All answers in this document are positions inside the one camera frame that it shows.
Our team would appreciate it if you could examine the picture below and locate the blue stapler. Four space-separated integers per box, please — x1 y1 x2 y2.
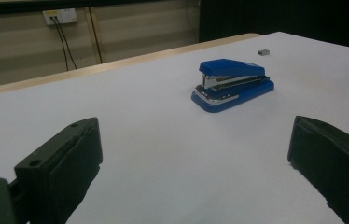
190 58 275 114

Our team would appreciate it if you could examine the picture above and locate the white wall socket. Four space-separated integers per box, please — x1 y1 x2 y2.
42 7 79 26

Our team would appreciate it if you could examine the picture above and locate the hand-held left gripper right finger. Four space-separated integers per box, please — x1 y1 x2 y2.
286 115 349 224

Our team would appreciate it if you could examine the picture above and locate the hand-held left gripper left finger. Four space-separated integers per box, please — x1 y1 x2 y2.
14 117 104 224

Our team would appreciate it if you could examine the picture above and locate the black cable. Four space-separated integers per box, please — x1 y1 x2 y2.
50 16 70 72
88 7 104 64
54 16 78 70

